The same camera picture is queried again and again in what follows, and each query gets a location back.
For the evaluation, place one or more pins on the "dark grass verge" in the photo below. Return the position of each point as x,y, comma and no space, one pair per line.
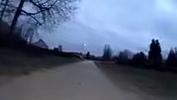
152,83
4,61

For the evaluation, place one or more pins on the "dark tree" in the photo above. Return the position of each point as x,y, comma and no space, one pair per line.
107,53

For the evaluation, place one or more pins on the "dark hedge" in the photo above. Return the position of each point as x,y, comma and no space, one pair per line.
0,38

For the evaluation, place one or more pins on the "large bare tree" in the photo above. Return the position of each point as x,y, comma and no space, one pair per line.
21,9

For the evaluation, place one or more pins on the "building with pitched roof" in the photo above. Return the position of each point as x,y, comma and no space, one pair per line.
40,43

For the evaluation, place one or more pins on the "row of dark evergreen trees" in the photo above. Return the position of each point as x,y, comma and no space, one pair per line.
155,54

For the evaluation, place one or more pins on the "pale grey paved path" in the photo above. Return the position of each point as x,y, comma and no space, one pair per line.
82,89

